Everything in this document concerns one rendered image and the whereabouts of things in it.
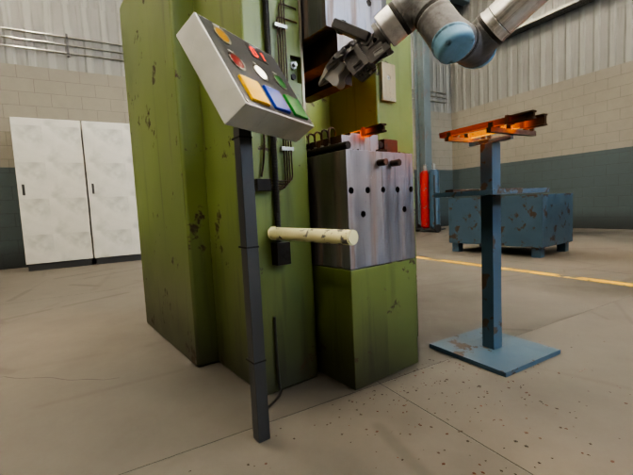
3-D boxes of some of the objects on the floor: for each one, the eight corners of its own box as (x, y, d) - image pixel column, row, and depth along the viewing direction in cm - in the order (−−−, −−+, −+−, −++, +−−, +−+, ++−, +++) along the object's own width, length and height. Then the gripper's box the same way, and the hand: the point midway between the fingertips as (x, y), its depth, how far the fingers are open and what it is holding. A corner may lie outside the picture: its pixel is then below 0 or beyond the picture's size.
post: (270, 438, 118) (248, 81, 109) (259, 444, 115) (235, 79, 106) (264, 433, 121) (242, 85, 112) (252, 437, 119) (229, 83, 110)
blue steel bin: (572, 250, 471) (572, 192, 465) (542, 258, 424) (542, 194, 418) (481, 245, 569) (481, 197, 563) (449, 251, 522) (448, 199, 516)
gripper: (387, 42, 93) (323, 99, 103) (397, 55, 101) (336, 106, 111) (369, 15, 95) (307, 74, 104) (381, 29, 103) (322, 83, 112)
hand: (321, 80), depth 107 cm, fingers closed
